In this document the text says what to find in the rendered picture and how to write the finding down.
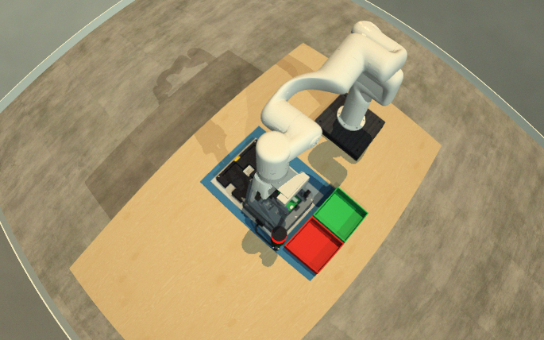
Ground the red bin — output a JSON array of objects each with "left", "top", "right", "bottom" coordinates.
[{"left": 284, "top": 216, "right": 344, "bottom": 274}]

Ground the green circuit board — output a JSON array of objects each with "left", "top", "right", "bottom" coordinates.
[{"left": 286, "top": 196, "right": 300, "bottom": 211}]

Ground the green bin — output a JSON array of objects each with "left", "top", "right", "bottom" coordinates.
[{"left": 313, "top": 187, "right": 368, "bottom": 243}]

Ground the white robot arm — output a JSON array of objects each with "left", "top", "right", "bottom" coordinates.
[{"left": 256, "top": 21, "right": 407, "bottom": 207}]

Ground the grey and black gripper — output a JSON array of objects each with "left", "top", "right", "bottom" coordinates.
[{"left": 252, "top": 172, "right": 279, "bottom": 201}]

